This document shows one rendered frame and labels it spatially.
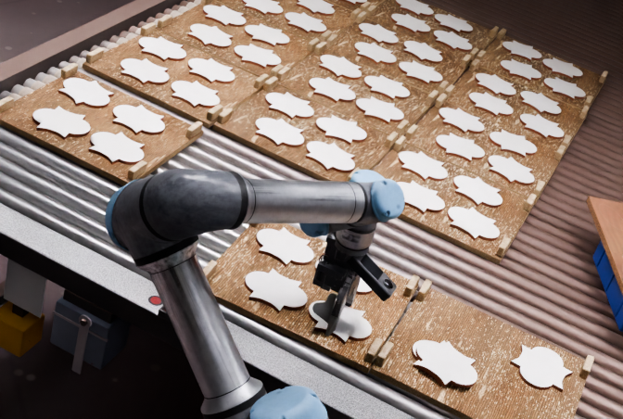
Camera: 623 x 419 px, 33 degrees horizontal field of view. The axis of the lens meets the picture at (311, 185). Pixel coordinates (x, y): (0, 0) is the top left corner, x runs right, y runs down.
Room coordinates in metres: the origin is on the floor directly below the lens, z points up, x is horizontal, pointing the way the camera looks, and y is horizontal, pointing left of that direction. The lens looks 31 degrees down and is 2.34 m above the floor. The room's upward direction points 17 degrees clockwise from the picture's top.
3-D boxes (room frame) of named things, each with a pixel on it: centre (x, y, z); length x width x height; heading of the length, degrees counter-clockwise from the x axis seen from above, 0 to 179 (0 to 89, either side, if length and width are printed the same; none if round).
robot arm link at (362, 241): (1.80, -0.11, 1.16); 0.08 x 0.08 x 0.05
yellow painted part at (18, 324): (1.79, 0.55, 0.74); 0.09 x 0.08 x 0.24; 74
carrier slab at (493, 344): (1.80, -0.47, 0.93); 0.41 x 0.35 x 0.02; 75
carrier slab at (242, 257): (1.90, -0.06, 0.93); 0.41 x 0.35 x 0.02; 76
